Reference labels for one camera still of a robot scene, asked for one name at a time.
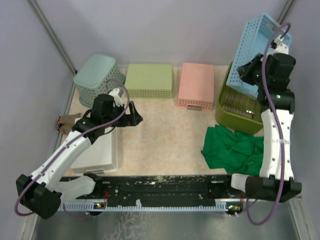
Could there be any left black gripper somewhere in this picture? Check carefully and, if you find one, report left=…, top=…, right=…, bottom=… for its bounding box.
left=103, top=101, right=143, bottom=129

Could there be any light green shallow basket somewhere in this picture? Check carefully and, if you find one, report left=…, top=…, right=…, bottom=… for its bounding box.
left=125, top=63, right=175, bottom=99

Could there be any olive green large tub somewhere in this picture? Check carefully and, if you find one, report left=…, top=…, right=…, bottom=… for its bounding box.
left=215, top=64, right=263, bottom=135

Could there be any light blue perforated basket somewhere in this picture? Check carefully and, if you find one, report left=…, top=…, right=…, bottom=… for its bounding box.
left=226, top=13, right=280, bottom=99

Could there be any white perforated basket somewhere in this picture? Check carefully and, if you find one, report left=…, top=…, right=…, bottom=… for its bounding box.
left=70, top=127, right=118, bottom=176

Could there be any pink perforated basket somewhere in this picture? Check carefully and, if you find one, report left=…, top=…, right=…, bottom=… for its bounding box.
left=176, top=62, right=215, bottom=112

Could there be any teal perforated plastic basket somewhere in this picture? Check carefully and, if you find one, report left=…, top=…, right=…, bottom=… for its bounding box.
left=73, top=54, right=126, bottom=108

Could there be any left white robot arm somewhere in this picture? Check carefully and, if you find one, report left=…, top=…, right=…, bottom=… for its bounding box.
left=14, top=89, right=143, bottom=220

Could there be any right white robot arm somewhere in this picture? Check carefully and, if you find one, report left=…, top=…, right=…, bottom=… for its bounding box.
left=223, top=41, right=302, bottom=203

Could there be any brown cloth pouch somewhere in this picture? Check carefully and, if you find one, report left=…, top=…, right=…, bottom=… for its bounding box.
left=55, top=113, right=81, bottom=136

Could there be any green cloth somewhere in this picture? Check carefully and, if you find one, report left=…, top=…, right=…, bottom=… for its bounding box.
left=201, top=124, right=264, bottom=176

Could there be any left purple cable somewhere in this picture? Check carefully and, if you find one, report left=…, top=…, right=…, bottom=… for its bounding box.
left=13, top=79, right=130, bottom=220

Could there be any right aluminium frame post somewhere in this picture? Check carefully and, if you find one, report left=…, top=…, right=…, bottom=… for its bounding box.
left=276, top=0, right=296, bottom=24

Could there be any aluminium frame post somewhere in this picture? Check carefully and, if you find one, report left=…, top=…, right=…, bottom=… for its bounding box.
left=26, top=0, right=80, bottom=73
left=276, top=0, right=296, bottom=24

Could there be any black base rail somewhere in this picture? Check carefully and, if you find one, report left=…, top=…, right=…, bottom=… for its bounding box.
left=80, top=174, right=244, bottom=208

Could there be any white slotted cable duct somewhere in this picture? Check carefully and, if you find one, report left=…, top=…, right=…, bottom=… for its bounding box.
left=58, top=199, right=243, bottom=213

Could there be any left aluminium frame post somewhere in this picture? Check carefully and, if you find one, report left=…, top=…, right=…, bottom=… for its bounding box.
left=26, top=0, right=80, bottom=73

